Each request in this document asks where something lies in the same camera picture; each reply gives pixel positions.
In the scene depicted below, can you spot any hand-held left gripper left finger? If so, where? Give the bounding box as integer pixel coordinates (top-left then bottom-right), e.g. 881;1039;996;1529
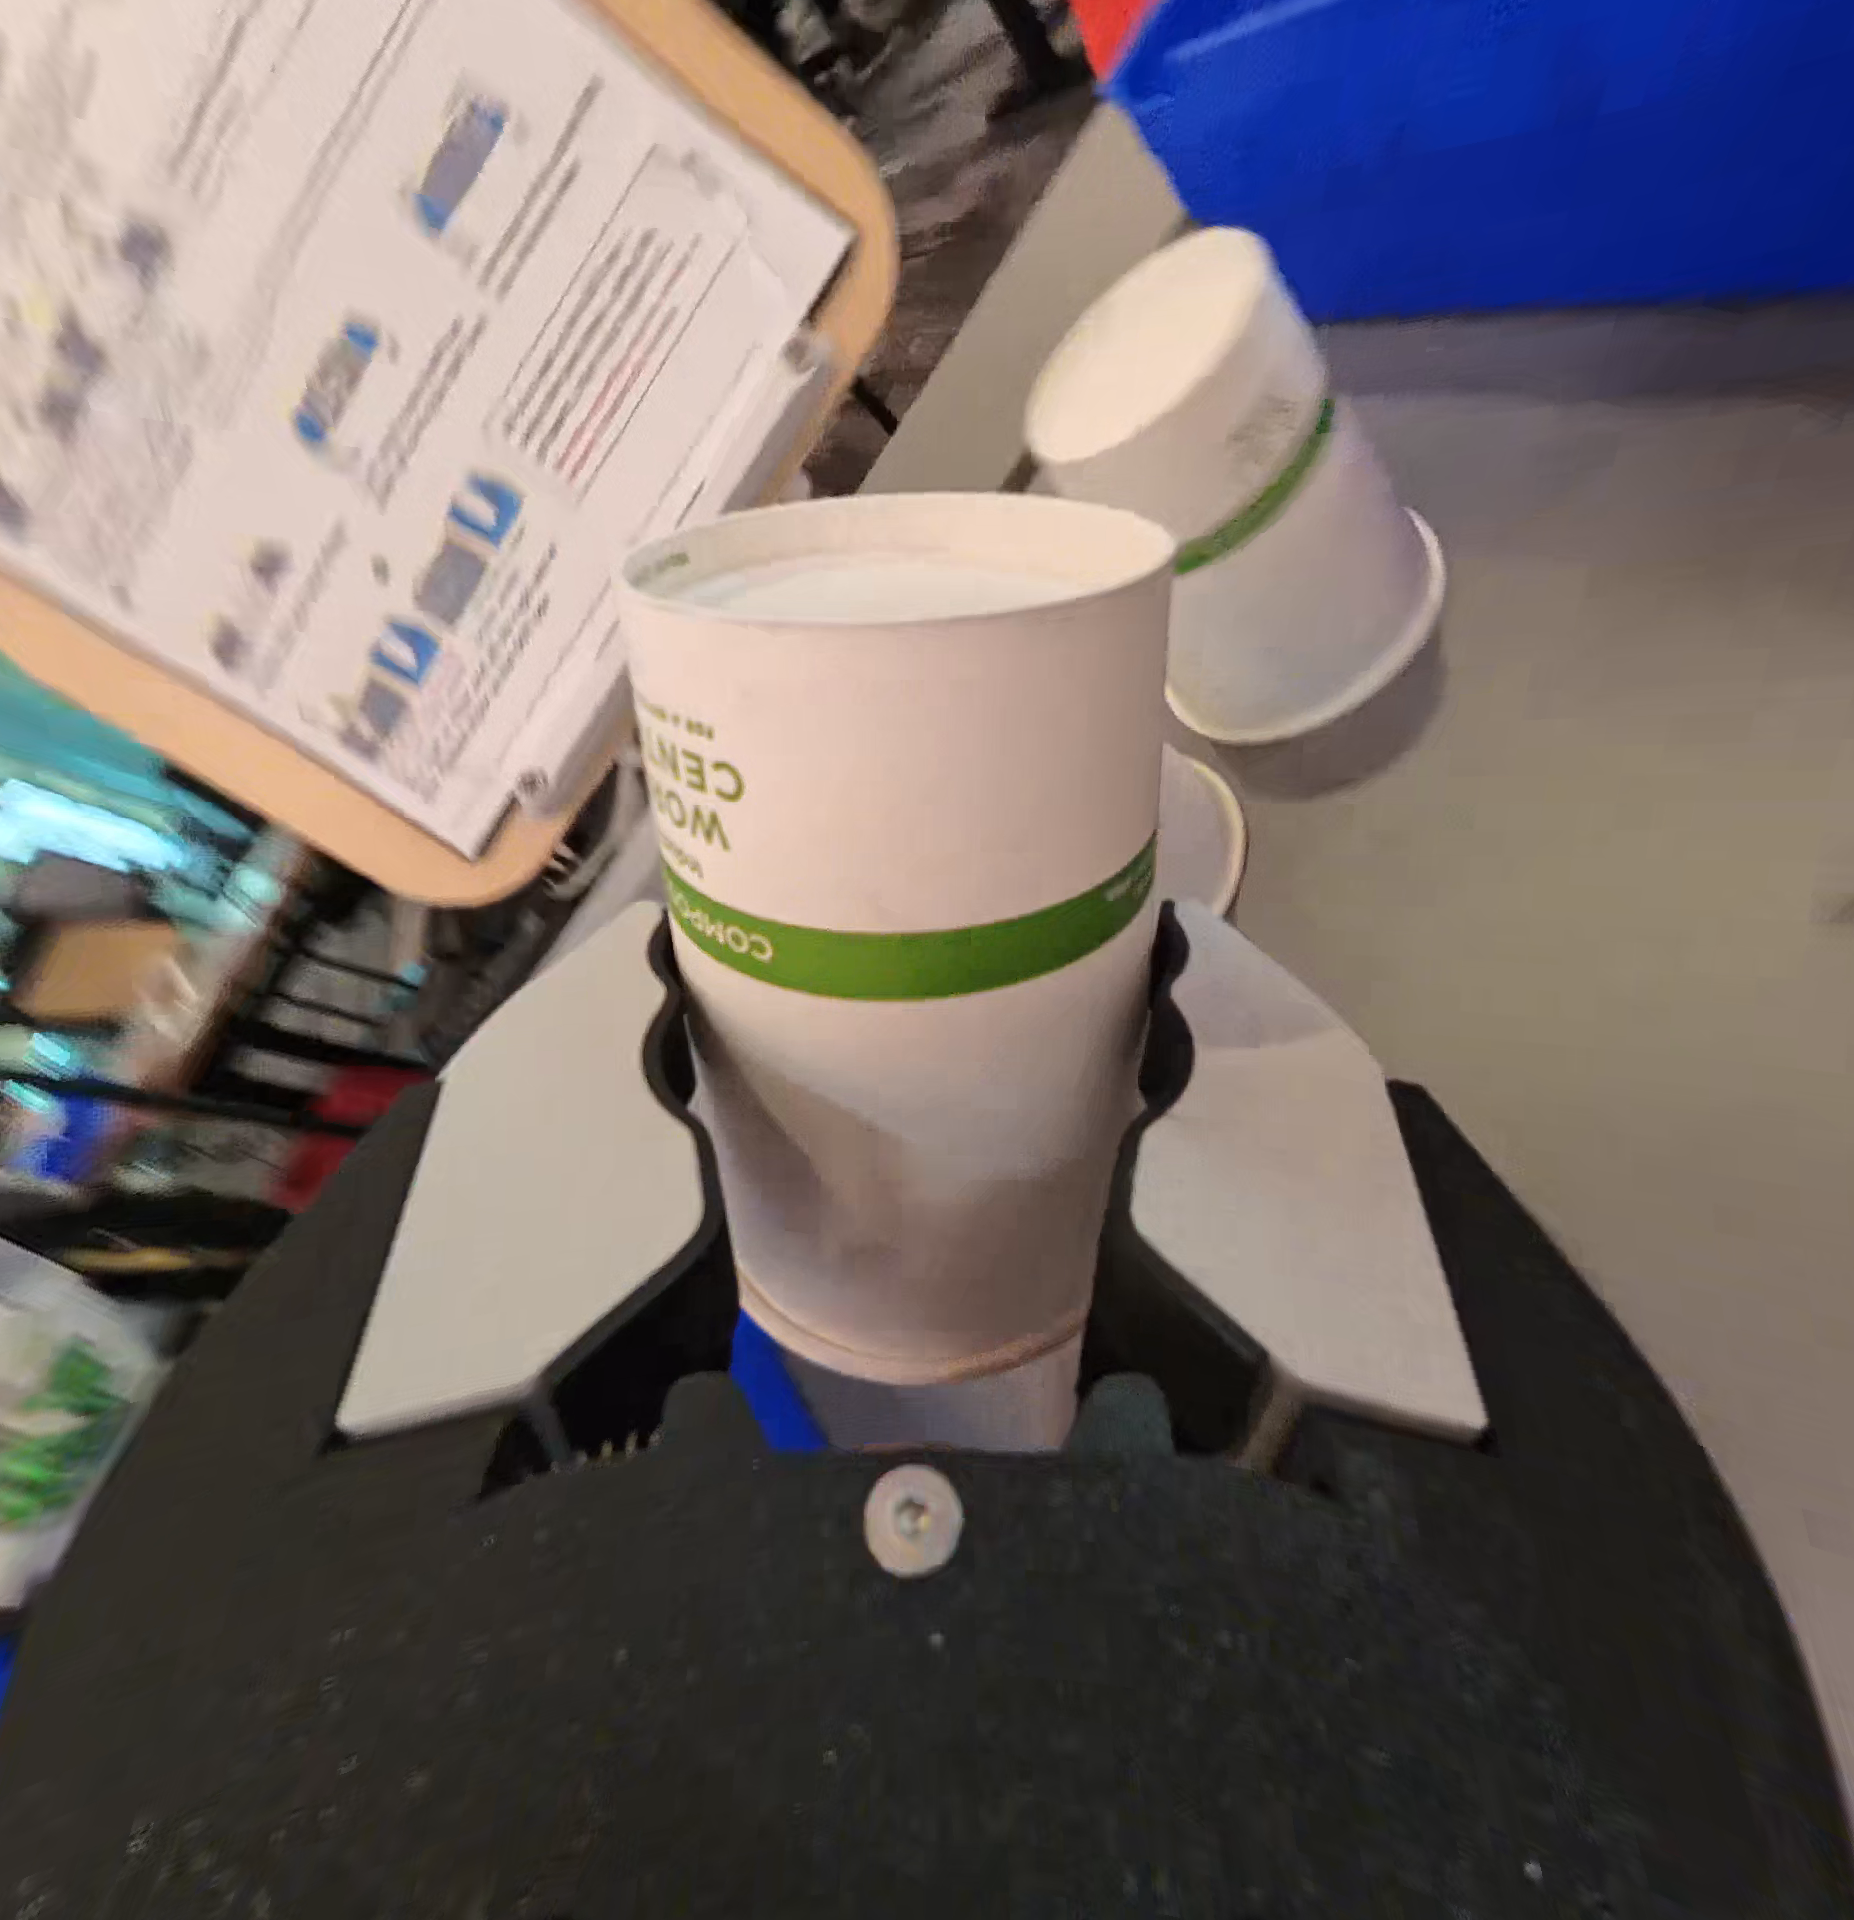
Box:
334;905;737;1488

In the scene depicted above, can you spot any instruction sheet on board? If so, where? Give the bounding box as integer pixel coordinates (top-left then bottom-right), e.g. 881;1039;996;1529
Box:
0;0;902;909

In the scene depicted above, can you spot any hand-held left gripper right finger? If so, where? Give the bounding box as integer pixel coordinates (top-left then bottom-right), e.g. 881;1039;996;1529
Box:
1088;901;1492;1475

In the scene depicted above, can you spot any green banded white paper cup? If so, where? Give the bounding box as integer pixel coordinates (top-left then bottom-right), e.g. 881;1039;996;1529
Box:
619;491;1179;1385
1024;224;1450;745
1158;745;1247;921

